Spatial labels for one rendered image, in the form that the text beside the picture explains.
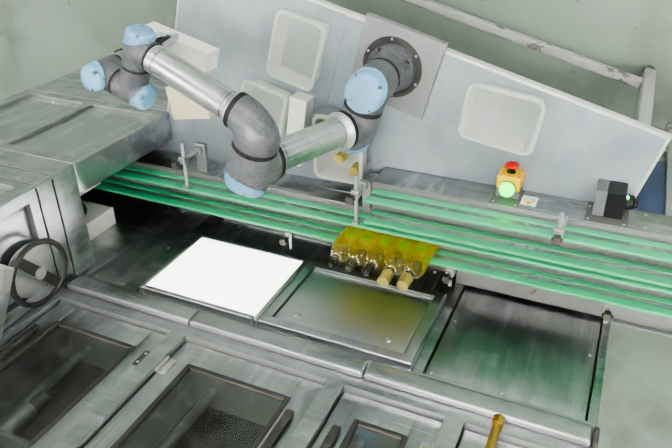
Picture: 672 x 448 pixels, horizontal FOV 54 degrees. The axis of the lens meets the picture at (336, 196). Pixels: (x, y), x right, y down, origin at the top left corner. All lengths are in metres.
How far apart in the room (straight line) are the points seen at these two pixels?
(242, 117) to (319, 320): 0.68
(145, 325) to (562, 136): 1.34
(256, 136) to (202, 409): 0.71
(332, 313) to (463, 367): 0.41
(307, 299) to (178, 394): 0.48
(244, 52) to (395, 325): 1.03
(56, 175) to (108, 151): 0.23
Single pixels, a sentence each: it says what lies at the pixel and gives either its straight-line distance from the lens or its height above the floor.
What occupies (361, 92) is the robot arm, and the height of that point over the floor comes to 0.99.
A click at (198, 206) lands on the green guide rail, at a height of 0.95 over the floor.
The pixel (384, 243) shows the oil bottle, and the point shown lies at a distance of 2.01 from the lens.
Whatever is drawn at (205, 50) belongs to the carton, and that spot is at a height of 1.00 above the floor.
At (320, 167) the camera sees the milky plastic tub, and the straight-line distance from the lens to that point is 2.22.
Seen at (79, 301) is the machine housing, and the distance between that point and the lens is 2.24.
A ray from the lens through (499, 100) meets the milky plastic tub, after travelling 2.00.
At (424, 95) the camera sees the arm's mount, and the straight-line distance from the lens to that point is 2.04.
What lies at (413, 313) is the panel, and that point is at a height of 1.11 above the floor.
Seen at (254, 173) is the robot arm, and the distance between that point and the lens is 1.63.
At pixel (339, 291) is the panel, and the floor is 1.09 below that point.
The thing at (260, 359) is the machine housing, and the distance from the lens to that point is 1.89.
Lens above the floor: 2.61
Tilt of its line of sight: 53 degrees down
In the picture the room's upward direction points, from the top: 136 degrees counter-clockwise
